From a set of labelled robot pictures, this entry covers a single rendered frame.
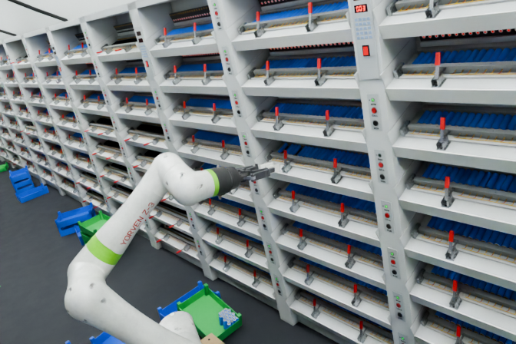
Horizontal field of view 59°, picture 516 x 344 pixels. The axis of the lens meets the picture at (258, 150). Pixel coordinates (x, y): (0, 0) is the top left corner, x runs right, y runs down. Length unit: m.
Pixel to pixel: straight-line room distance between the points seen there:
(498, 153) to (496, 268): 0.38
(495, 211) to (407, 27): 0.58
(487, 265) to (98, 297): 1.16
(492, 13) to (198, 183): 0.91
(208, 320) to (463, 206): 1.55
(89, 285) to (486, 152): 1.18
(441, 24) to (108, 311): 1.22
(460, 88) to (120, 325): 1.17
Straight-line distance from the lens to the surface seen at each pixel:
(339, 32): 1.50
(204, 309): 2.64
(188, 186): 1.39
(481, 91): 1.31
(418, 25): 1.35
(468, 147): 1.41
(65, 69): 3.79
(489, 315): 1.69
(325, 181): 1.77
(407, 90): 1.41
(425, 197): 1.55
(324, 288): 2.14
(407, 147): 1.47
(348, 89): 1.53
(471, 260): 1.59
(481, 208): 1.48
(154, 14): 2.53
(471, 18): 1.28
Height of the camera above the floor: 1.59
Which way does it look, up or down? 19 degrees down
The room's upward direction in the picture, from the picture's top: 12 degrees counter-clockwise
